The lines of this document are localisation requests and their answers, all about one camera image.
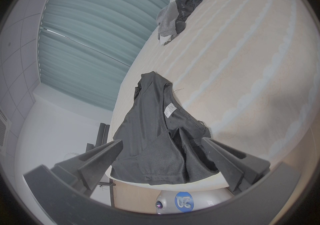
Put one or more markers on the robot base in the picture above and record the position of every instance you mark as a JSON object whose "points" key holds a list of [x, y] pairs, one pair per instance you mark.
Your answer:
{"points": [[185, 202]]}

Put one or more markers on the pile of clothes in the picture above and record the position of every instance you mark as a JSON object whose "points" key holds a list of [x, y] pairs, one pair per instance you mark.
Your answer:
{"points": [[172, 14]]}

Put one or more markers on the bed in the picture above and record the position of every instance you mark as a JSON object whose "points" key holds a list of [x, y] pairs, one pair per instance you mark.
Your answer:
{"points": [[237, 69]]}

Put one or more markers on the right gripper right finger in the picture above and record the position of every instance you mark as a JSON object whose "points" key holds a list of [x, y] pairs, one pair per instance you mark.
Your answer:
{"points": [[232, 166]]}

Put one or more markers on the black T-shirt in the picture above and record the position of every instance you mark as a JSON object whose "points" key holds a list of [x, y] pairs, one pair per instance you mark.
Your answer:
{"points": [[155, 139]]}

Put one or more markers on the blue-green curtain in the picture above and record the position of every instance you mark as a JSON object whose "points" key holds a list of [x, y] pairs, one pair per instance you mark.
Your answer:
{"points": [[82, 71], [105, 11]]}

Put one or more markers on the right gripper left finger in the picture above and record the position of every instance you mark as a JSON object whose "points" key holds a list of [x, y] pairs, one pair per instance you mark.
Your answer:
{"points": [[97, 161]]}

